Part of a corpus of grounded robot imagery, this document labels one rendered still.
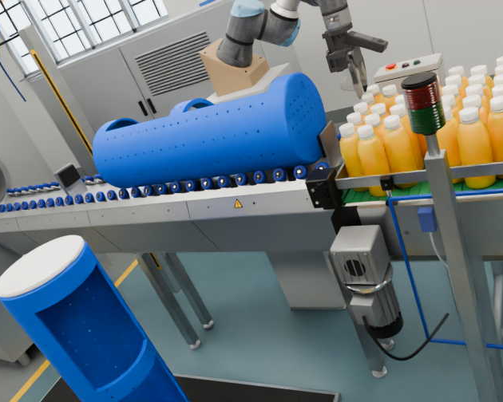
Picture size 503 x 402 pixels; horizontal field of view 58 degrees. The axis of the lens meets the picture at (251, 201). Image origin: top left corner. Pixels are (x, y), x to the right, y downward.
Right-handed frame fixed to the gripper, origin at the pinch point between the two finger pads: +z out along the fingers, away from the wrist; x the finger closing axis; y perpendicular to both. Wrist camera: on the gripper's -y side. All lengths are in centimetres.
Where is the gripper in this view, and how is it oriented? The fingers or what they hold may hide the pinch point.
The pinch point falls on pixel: (364, 90)
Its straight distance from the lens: 143.8
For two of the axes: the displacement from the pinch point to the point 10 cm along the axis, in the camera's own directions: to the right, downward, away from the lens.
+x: -4.4, 5.5, -7.1
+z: 3.6, 8.3, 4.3
